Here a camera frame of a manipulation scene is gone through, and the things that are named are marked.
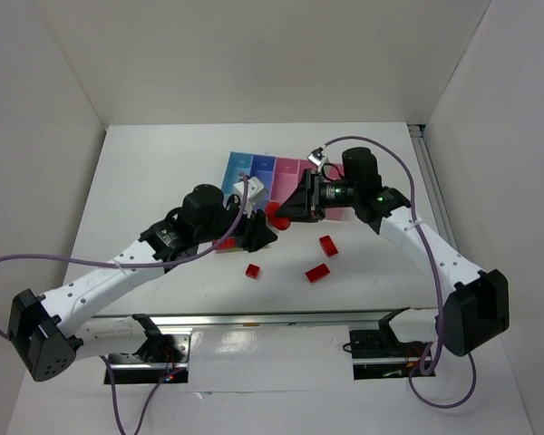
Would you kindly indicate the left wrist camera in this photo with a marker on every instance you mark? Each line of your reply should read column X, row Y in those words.
column 253, row 190

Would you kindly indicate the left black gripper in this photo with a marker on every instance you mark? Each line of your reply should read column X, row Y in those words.
column 249, row 231

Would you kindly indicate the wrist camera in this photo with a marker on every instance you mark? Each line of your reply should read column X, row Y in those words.
column 253, row 190
column 317, row 157

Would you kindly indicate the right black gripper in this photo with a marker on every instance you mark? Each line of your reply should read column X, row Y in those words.
column 314, row 195

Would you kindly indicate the aluminium rail right side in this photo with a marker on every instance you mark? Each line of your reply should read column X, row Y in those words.
column 431, row 183

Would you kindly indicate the small pink bin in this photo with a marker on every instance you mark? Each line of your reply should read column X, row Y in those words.
column 285, row 179

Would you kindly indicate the red lego brick far right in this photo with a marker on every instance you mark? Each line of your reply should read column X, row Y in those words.
column 328, row 246

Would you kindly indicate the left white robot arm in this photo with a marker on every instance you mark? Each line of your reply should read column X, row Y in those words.
column 52, row 330

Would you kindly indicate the aluminium rail front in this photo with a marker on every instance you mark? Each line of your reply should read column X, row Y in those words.
column 265, row 319

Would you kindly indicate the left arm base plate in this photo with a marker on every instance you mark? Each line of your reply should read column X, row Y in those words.
column 171, row 360

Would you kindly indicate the aluminium rail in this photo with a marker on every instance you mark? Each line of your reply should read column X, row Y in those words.
column 431, row 183
column 265, row 319

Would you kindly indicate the red lego brick front right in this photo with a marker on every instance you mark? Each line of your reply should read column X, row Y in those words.
column 317, row 273

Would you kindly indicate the red rounded lego brick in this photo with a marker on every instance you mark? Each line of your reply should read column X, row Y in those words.
column 279, row 223

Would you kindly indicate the red long lego brick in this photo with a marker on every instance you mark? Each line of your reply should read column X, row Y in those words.
column 229, row 245

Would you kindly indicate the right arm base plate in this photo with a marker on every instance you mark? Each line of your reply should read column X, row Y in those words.
column 375, row 359

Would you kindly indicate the small red lego brick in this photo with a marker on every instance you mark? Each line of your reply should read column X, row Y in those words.
column 253, row 271

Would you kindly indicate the light blue bin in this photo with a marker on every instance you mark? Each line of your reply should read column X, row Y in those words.
column 238, row 163

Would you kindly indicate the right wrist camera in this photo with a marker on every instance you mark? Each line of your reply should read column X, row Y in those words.
column 317, row 157

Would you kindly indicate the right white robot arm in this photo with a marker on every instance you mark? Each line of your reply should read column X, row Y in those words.
column 473, row 304

